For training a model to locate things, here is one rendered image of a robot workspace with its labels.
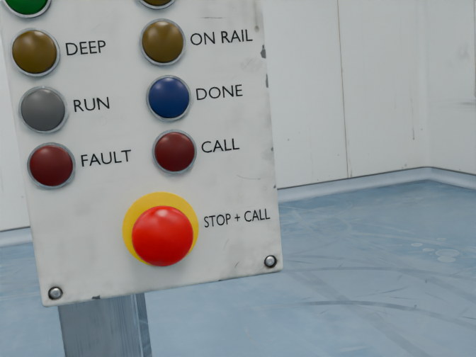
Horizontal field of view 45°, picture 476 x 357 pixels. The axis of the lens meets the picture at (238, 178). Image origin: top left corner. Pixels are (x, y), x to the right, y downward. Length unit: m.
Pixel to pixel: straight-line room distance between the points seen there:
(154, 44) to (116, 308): 0.21
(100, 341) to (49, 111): 0.20
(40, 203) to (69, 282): 0.06
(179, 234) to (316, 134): 4.23
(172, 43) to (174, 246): 0.13
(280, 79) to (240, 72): 4.05
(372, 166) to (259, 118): 4.46
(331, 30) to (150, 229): 4.32
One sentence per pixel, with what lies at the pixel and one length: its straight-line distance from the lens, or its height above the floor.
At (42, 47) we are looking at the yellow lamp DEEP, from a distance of 0.38.
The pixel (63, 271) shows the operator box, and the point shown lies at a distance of 0.41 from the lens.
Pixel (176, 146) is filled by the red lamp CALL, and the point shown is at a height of 0.92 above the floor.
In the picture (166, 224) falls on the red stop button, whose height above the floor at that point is 0.87.
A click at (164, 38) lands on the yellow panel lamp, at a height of 0.99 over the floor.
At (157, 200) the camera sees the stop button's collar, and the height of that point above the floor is 0.88.
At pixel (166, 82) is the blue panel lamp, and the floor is 0.96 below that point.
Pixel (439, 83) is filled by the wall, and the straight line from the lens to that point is 4.92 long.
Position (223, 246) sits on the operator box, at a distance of 0.41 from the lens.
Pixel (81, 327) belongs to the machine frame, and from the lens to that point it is 0.49.
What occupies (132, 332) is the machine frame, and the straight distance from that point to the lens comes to 0.49.
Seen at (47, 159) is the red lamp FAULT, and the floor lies 0.92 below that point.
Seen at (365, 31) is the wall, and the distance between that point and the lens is 4.79.
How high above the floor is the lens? 0.95
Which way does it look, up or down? 10 degrees down
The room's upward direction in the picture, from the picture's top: 5 degrees counter-clockwise
